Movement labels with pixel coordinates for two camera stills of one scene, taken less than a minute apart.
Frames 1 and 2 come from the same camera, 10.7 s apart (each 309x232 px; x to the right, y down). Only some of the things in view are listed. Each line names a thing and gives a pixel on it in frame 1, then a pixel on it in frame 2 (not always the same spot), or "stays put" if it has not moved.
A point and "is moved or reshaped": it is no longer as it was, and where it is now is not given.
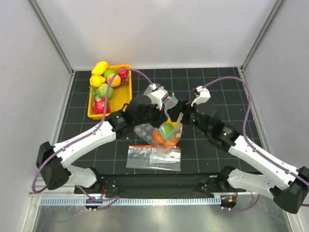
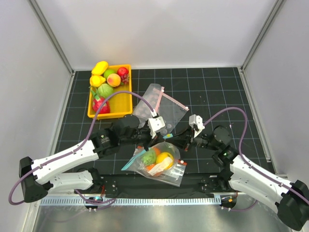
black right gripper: (183, 106) -> (185, 140)
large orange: (157, 137) -> (157, 151)
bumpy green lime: (167, 128) -> (149, 157)
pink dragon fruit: (98, 104) stays put
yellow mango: (100, 68) stays put
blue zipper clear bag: (169, 127) -> (156, 160)
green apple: (107, 72) stays put
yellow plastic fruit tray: (122, 95) stays put
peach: (115, 81) stays put
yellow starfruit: (96, 80) stays put
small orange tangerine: (173, 142) is moved or reshaped
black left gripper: (160, 115) -> (149, 141)
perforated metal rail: (133, 201) stays put
